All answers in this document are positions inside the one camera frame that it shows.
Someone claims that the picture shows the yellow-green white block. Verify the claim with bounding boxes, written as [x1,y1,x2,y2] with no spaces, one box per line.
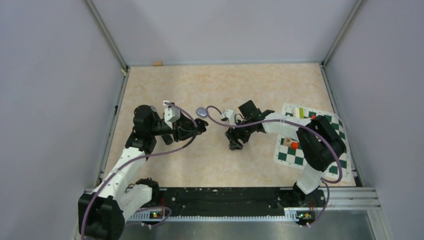
[296,107,304,119]

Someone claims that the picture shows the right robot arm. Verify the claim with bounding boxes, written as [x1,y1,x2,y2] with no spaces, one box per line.
[220,100,348,206]

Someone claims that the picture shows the purple earbud charging case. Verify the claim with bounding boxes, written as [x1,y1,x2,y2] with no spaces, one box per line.
[196,107,208,118]

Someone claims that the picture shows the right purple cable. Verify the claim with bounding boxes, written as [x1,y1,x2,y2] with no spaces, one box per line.
[205,105,344,226]

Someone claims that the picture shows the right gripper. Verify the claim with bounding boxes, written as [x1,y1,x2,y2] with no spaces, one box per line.
[225,117,254,151]

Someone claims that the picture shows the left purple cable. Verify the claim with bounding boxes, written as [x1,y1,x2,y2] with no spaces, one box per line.
[80,101,200,240]

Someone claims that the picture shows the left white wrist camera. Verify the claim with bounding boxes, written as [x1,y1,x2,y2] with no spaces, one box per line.
[163,100,181,130]

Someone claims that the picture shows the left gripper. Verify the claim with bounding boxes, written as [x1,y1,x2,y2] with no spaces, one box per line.
[148,110,202,142]

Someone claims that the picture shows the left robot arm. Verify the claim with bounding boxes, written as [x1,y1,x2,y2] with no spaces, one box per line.
[78,101,209,240]

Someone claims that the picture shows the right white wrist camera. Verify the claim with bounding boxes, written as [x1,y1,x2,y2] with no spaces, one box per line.
[220,109,236,126]

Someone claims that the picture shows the green white chessboard mat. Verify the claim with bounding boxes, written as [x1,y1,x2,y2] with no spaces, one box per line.
[273,103,353,183]

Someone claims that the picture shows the wooden letter cube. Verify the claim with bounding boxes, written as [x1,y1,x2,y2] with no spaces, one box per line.
[282,138,293,147]

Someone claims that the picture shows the black rectangular bar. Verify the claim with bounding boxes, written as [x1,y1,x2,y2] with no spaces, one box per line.
[161,134,174,146]

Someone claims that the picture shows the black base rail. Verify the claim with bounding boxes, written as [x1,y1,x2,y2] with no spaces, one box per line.
[144,187,326,221]

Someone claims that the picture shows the small cork piece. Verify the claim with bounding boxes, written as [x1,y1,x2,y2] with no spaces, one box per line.
[152,61,163,67]

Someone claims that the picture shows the small orange red block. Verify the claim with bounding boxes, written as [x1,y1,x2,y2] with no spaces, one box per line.
[290,141,299,150]

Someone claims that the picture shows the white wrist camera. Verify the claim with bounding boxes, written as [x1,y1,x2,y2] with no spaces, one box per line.
[220,109,236,126]
[163,100,181,130]

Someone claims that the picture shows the purple cable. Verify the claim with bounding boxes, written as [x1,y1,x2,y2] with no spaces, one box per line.
[205,105,344,226]
[80,101,200,240]

